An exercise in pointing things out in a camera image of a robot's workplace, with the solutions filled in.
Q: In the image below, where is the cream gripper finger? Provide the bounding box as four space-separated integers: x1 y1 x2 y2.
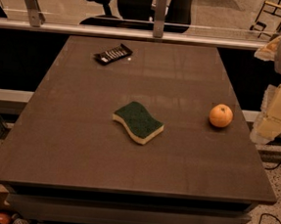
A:
250 84 281 145
255 36 281 62

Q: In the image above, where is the orange fruit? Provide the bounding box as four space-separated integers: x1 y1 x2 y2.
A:
209 104 234 128

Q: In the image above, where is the black rxbar chocolate wrapper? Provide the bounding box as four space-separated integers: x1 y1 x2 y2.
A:
93 44 133 65

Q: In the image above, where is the green yellow sponge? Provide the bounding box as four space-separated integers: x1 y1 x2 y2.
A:
113 102 164 146

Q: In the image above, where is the black office chair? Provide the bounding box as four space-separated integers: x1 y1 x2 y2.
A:
80 0 193 33

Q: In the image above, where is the orange ball under table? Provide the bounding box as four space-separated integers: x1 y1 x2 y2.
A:
0 212 12 224

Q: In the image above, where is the yellow black cart frame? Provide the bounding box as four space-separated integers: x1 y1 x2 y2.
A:
249 0 281 38

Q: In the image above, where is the middle metal railing bracket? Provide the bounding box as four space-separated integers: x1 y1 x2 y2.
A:
153 0 167 38

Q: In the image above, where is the left metal railing bracket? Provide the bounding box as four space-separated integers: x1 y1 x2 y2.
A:
24 0 45 27

